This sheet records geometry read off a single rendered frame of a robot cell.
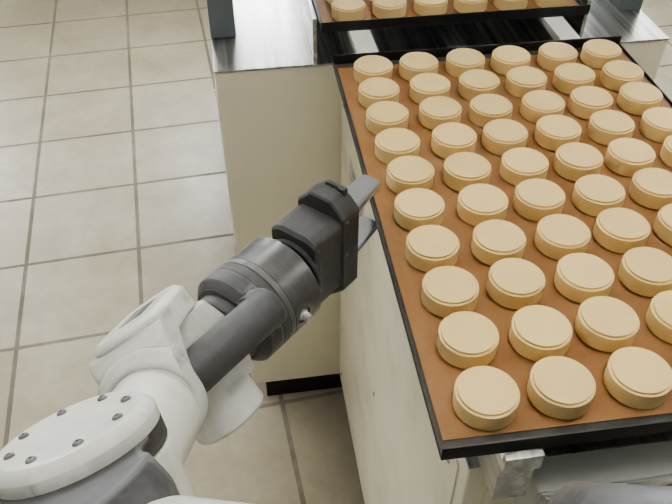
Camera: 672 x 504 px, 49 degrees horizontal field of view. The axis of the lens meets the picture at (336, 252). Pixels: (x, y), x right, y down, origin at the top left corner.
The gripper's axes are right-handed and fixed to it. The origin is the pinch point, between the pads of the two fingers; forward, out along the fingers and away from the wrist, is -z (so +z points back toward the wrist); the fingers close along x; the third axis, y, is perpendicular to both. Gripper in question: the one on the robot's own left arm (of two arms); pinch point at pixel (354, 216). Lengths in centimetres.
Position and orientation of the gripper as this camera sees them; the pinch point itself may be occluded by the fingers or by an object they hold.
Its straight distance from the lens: 73.9
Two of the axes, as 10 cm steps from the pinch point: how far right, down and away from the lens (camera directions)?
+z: -6.0, 5.4, -5.9
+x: 0.0, -7.4, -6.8
